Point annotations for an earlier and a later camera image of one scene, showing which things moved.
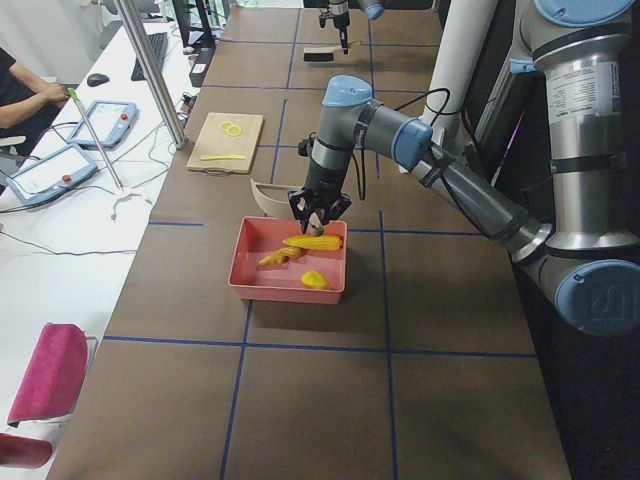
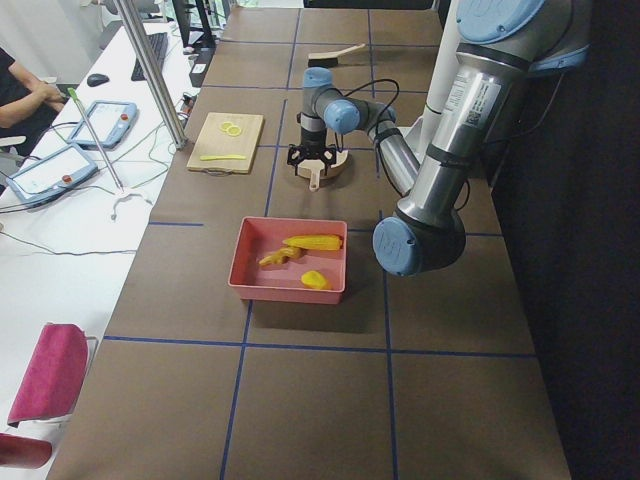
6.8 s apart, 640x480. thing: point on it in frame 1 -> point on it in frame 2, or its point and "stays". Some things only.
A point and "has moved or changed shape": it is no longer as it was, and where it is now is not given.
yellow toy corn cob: (323, 242) stays
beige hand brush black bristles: (326, 54) has moved or changed shape
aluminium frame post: (131, 15) stays
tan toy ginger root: (280, 256) stays
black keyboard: (159, 42) stays
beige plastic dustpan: (273, 198) has moved or changed shape
